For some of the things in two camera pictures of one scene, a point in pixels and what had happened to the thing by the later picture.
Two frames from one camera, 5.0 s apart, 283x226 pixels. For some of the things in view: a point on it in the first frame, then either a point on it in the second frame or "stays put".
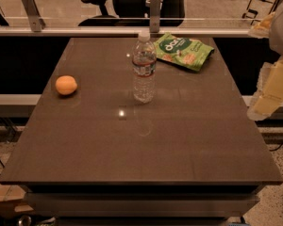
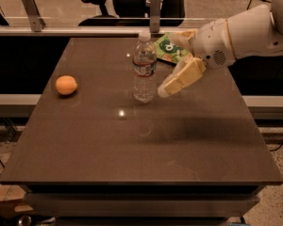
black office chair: (129, 7) stays put
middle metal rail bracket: (155, 7) stays put
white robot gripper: (282, 32) -> (211, 44)
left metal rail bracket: (36, 22) stays put
